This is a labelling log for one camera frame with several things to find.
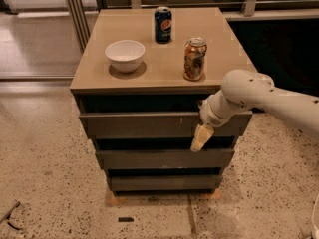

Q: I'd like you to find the grey drawer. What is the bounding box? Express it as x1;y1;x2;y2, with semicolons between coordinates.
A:
107;174;222;191
96;148;234;169
79;110;253;140

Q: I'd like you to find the small black floor object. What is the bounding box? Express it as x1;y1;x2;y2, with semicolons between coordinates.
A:
118;217;134;222

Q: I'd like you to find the grey drawer cabinet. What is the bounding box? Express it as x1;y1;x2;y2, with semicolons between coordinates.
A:
69;7;265;195

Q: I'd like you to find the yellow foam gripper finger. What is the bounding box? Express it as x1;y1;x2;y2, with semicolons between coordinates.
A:
190;124;214;152

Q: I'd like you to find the metal window frame post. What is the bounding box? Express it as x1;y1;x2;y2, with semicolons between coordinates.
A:
65;0;90;52

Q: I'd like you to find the white ceramic bowl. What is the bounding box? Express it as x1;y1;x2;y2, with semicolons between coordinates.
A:
105;40;146;73

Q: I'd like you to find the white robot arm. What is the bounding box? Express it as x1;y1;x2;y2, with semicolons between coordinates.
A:
190;70;319;152

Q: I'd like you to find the orange patterned can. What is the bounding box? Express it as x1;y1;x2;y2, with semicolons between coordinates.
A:
183;37;207;81

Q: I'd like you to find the white cable on floor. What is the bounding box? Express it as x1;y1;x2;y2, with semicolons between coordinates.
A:
310;192;319;239

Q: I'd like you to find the dark tool on floor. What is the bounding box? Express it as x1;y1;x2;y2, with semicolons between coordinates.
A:
0;201;22;231

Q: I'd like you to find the blue pepsi can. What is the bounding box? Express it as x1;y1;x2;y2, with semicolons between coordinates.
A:
155;6;172;44

